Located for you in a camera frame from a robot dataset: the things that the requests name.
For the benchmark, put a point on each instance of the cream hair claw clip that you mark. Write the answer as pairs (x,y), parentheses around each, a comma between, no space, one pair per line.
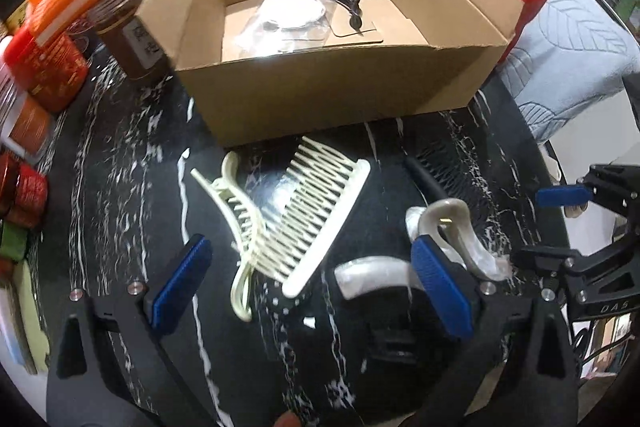
(240,207)

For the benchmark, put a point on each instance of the orange jar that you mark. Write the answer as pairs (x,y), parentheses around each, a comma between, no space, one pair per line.
(30,124)

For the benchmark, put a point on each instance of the white round item in plastic bag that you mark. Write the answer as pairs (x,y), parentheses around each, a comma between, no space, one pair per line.
(292,12)

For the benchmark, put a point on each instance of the black comb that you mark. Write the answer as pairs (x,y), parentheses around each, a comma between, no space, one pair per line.
(432,179)

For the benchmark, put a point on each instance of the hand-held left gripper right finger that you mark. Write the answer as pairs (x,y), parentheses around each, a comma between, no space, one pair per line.
(442,287)

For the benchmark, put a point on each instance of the brown cardboard box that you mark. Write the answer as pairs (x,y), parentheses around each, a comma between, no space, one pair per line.
(320,97)

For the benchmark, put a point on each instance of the green packet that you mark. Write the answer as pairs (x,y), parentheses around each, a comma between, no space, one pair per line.
(12,242)

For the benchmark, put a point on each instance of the pearl white hair claw clip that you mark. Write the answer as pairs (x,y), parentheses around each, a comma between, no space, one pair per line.
(475,247)

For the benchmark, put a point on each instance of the cream wide-tooth comb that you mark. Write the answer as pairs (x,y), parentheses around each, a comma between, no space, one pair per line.
(320,227)

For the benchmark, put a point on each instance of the small red can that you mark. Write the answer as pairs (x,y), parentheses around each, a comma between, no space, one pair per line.
(27,192)

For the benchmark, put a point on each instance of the brown jar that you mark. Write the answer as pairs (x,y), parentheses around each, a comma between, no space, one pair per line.
(135,47)

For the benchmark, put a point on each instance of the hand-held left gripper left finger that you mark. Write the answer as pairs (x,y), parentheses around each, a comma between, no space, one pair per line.
(180,282)

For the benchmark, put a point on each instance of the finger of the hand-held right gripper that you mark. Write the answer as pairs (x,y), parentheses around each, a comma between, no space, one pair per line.
(545,259)
(562,195)

